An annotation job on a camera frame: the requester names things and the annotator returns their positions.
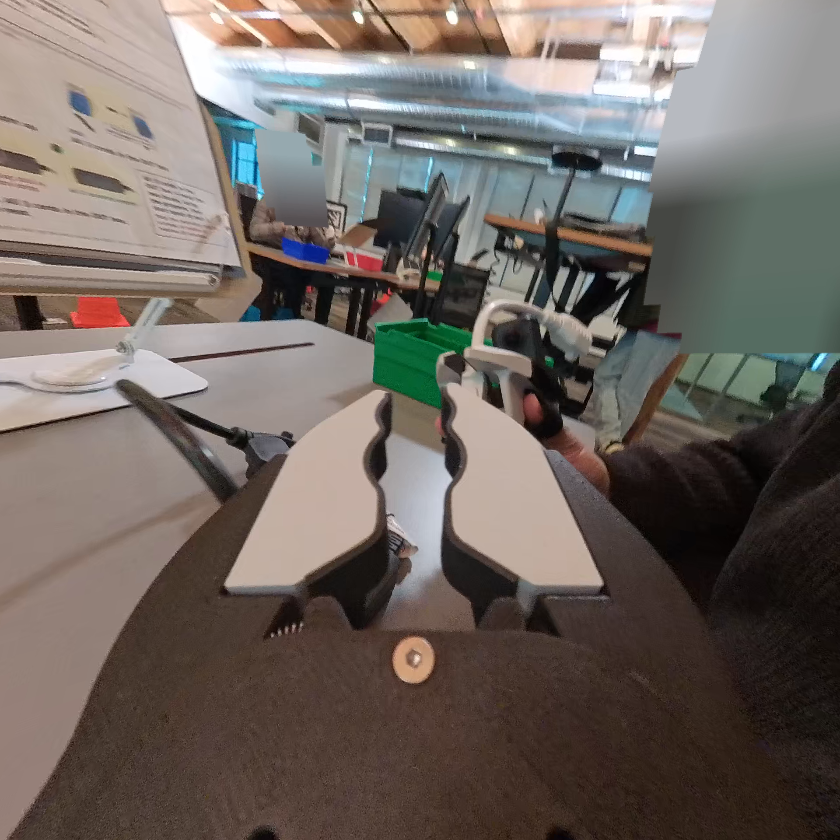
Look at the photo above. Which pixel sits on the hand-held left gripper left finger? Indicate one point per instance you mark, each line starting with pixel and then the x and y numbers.
pixel 315 512

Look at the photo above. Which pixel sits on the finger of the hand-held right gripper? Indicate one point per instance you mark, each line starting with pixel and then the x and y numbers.
pixel 453 374
pixel 499 361

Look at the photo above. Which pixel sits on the person's right hand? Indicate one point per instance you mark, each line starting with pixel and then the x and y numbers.
pixel 584 459

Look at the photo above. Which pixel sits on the green plastic bin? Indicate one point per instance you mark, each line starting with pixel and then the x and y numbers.
pixel 407 354

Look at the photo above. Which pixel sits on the blue plastic bin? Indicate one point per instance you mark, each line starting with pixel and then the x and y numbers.
pixel 305 250

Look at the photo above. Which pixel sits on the black computer monitor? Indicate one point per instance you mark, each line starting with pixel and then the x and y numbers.
pixel 453 229
pixel 407 216

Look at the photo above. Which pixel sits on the printed instruction sheet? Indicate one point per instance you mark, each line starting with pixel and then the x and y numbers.
pixel 98 131

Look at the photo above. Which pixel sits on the black mesh chair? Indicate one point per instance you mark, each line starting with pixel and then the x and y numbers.
pixel 466 295

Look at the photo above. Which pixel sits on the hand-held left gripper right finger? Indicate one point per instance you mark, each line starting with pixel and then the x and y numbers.
pixel 518 518

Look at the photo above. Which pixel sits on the grey desk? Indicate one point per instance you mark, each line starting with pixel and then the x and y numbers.
pixel 98 492

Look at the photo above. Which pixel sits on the person's right forearm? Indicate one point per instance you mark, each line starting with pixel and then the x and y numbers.
pixel 754 525

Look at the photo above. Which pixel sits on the wooden document stand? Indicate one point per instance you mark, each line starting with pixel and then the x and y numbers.
pixel 98 380

